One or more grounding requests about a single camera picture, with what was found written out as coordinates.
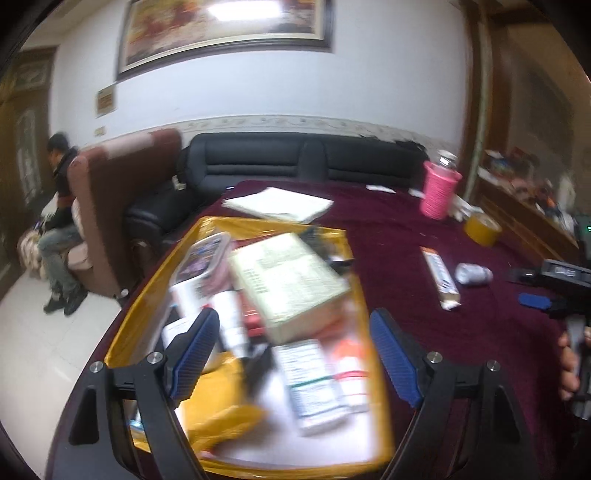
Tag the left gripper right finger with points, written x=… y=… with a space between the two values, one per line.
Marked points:
x=467 y=420

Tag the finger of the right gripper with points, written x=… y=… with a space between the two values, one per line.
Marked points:
x=534 y=301

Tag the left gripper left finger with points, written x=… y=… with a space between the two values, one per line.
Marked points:
x=93 y=440

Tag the white medicine bottle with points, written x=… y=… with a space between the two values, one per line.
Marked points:
x=473 y=275

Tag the white blue toothpaste box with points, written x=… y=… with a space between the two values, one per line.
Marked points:
x=448 y=293

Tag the small white box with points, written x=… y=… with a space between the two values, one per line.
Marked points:
x=314 y=393

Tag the yellow snack packet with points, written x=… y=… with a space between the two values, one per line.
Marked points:
x=218 y=409

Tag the large white green box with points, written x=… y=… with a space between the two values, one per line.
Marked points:
x=296 y=293

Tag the pink tin box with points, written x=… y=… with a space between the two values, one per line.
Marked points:
x=205 y=264

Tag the right hand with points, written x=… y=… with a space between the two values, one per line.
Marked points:
x=569 y=361

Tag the yellow tape roll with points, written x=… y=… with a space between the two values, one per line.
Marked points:
x=483 y=229

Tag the yellow storage tray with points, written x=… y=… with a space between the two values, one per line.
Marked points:
x=274 y=449

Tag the pink knitted bottle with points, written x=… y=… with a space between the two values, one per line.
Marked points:
x=441 y=179

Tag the wooden side shelf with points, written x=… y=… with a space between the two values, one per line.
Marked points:
x=528 y=139

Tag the seated person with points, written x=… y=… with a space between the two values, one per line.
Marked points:
x=60 y=233

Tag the white paper stack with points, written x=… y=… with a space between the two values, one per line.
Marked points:
x=280 y=205

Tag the brown armchair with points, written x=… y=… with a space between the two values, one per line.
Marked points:
x=105 y=179

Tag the black leather sofa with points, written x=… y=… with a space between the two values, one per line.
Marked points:
x=215 y=162

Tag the wooden cabinet doors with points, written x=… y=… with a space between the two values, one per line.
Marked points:
x=26 y=178

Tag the framed horse painting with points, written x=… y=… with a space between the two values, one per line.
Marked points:
x=159 y=33

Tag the small wall plaque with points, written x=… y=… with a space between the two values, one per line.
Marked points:
x=105 y=100

